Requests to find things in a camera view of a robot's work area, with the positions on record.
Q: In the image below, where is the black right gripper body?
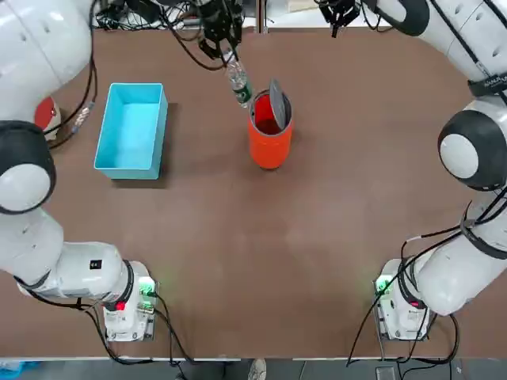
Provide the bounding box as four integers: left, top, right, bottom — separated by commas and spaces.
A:
318, 0, 360, 21

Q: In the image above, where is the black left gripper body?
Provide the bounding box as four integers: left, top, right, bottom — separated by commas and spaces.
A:
197, 0, 243, 41

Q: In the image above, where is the clear water bottle green label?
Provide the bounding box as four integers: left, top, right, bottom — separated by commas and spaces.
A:
220, 47, 254, 110

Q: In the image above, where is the grey swing lid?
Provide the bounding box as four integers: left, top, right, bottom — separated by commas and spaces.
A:
269, 78, 290, 131

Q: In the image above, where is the orange cylindrical bin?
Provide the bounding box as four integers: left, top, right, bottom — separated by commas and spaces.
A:
247, 78, 295, 171

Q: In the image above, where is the blue plastic tray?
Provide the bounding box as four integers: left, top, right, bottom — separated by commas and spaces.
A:
93, 82, 170, 181

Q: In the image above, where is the blue crumpled plastic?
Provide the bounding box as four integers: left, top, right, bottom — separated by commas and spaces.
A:
0, 359, 43, 380

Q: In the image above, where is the black arm cable with connector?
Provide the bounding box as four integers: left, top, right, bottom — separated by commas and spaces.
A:
49, 59, 99, 150

